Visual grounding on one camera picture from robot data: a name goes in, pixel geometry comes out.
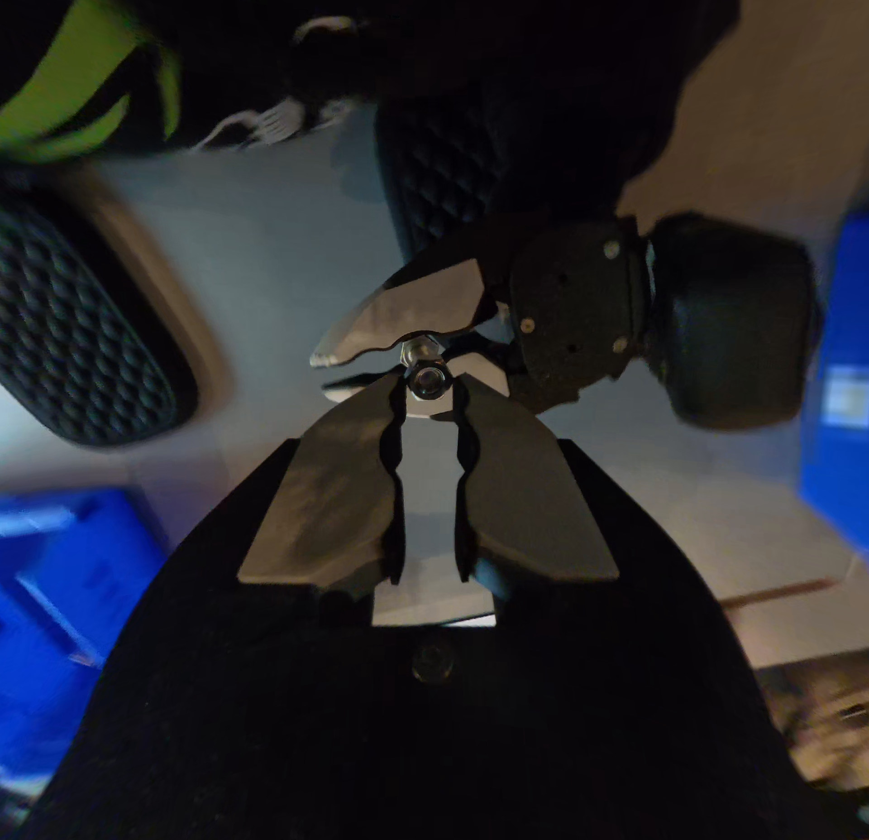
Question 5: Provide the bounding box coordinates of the person's black printed shirt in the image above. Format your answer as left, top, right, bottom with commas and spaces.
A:
0, 0, 381, 158

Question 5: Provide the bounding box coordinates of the blue plastic bin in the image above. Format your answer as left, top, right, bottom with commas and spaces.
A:
800, 208, 869, 538
0, 490, 171, 793

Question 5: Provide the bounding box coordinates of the person's left forearm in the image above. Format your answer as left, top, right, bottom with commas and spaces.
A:
475, 0, 741, 243

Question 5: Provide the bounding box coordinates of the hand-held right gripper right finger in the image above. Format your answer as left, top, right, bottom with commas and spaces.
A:
449, 373, 621, 584

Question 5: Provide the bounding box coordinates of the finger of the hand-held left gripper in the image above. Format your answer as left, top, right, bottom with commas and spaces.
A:
321, 351, 510, 421
310, 258, 510, 369

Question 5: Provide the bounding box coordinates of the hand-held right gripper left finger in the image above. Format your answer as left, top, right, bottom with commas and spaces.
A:
238, 373, 408, 602

